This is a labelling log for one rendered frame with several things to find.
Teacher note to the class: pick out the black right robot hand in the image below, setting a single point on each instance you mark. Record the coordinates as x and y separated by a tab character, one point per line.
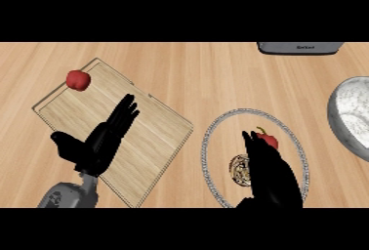
272	172

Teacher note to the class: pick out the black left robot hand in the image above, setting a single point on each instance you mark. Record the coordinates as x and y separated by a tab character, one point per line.
104	140

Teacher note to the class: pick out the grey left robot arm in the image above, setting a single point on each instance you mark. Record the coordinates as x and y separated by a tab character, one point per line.
73	193

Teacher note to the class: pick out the oval wood-patterned placemat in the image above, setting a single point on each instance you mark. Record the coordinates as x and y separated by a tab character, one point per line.
226	136

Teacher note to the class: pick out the white speckled bowl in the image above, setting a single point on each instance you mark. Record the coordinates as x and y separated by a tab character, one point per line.
353	114

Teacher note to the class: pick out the pale wooden cutting board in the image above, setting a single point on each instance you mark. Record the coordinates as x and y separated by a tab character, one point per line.
113	130

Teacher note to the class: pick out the red bell pepper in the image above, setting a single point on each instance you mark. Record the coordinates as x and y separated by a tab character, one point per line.
269	138

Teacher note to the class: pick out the red apple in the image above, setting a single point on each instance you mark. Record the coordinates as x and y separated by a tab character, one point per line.
79	80

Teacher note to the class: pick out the grey appliance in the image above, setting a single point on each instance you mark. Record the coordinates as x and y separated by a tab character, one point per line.
300	48

